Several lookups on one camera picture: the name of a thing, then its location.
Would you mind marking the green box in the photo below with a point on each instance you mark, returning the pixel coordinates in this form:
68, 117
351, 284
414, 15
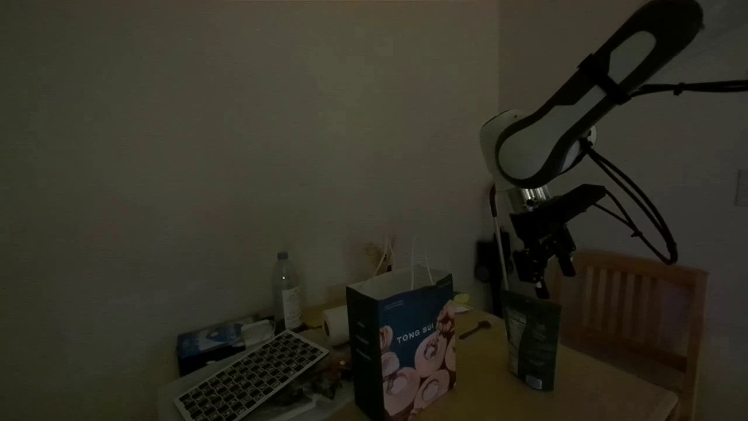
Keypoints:
533, 340

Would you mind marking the blue tissue box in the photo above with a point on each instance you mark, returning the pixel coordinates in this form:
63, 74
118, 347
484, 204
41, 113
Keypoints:
212, 342

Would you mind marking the wooden slatted chair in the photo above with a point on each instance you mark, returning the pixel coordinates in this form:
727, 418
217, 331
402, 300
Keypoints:
635, 311

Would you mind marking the floral print gift bag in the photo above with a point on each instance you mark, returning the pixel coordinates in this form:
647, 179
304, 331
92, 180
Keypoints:
400, 350

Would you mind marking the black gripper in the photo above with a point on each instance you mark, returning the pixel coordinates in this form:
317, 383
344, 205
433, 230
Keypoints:
542, 234

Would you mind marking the black white patterned board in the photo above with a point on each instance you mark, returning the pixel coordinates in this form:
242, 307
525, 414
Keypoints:
249, 374

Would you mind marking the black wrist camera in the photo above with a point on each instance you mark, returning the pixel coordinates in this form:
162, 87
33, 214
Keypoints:
573, 201

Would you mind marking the clear plastic water bottle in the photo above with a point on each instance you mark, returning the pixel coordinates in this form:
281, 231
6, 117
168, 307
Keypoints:
288, 293

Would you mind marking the reed diffuser sticks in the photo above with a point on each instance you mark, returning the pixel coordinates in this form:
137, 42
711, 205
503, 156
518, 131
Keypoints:
381, 256

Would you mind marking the white cup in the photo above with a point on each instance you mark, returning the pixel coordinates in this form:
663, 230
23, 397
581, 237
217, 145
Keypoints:
335, 321

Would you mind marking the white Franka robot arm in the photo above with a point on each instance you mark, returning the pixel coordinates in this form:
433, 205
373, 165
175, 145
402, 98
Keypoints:
563, 117

